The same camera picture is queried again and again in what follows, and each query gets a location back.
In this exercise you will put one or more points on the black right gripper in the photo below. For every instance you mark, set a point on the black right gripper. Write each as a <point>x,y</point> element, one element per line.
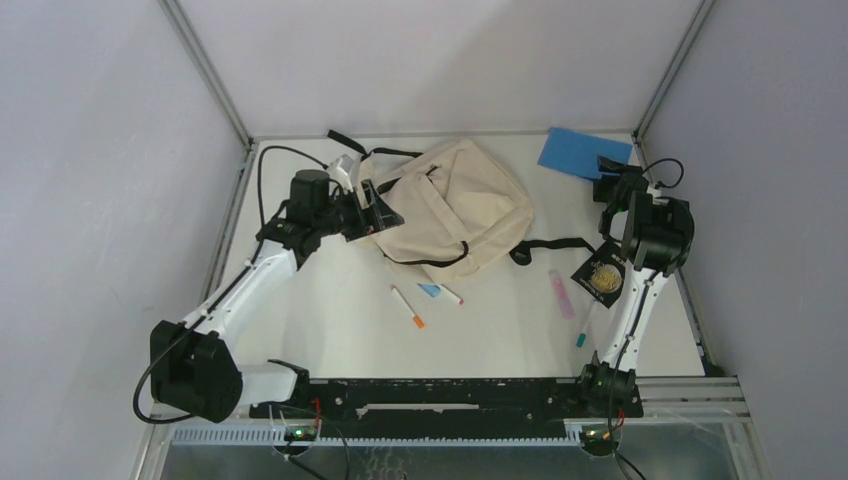
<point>602,185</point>

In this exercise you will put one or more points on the orange capped white marker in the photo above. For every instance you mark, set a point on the orange capped white marker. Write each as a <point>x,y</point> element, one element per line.
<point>409,311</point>

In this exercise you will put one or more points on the pink capped white marker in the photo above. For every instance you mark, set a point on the pink capped white marker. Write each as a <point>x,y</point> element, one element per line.
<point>453,297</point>

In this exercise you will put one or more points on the teal capped white marker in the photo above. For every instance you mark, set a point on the teal capped white marker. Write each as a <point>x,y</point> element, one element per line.
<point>585,324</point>

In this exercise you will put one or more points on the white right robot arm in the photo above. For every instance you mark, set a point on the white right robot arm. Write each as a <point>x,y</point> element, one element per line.
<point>649,237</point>

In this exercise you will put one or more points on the blue glue stick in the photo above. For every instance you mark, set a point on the blue glue stick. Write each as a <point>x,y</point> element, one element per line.
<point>432,290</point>

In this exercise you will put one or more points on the black card with gold emblem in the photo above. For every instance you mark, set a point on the black card with gold emblem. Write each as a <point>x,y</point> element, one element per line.
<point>602,275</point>

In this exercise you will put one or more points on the blue notebook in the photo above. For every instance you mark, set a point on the blue notebook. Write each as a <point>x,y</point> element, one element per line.
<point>573,153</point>

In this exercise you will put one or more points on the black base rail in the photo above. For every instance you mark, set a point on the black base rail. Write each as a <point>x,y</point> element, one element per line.
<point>451,409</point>

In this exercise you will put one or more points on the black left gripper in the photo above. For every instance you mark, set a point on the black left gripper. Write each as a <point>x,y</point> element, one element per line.
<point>377,217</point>

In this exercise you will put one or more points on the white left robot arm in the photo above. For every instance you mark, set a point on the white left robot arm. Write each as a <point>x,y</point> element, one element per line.
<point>192,368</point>

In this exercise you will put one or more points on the beige canvas backpack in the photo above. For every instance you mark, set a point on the beige canvas backpack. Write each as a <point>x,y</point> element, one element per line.
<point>462,210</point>

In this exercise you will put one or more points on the pink highlighter pen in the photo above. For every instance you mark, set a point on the pink highlighter pen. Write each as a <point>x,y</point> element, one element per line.
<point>563,301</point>

